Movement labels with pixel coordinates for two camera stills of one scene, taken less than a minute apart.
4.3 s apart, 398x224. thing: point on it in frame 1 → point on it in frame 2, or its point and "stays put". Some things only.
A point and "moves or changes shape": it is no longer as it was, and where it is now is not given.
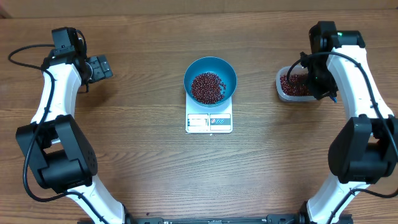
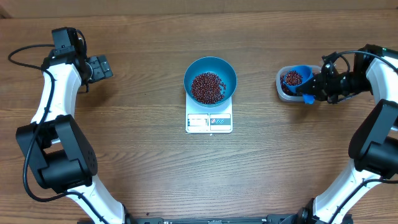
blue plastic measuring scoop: x=334 y=99 moves or changes shape
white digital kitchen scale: x=203 y=119 stays put
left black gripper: x=101 y=71 stays put
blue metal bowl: x=217 y=66 stays put
